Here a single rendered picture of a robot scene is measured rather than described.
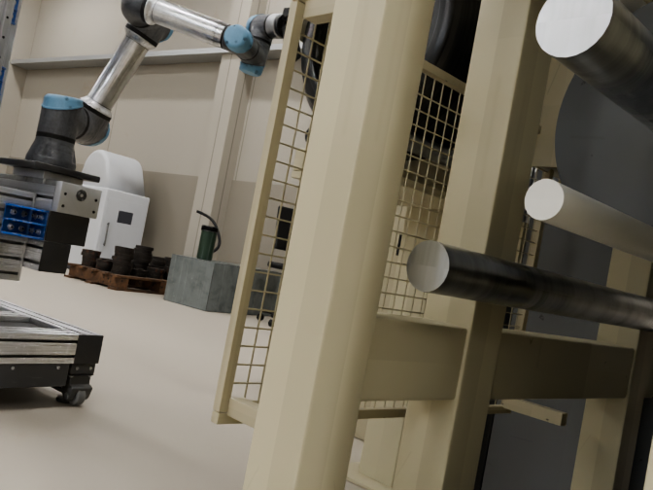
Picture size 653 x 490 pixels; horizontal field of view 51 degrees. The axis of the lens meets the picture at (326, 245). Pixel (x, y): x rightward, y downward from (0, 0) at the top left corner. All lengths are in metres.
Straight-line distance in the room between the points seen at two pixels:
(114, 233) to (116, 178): 0.62
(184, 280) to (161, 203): 2.34
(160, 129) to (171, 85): 0.56
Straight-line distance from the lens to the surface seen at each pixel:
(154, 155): 8.67
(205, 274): 5.98
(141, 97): 9.14
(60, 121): 2.29
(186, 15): 2.21
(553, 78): 1.78
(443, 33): 1.60
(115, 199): 7.85
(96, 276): 6.78
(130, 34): 2.41
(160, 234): 8.28
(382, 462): 2.01
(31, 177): 2.31
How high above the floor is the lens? 0.58
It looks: 2 degrees up
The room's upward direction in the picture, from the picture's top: 11 degrees clockwise
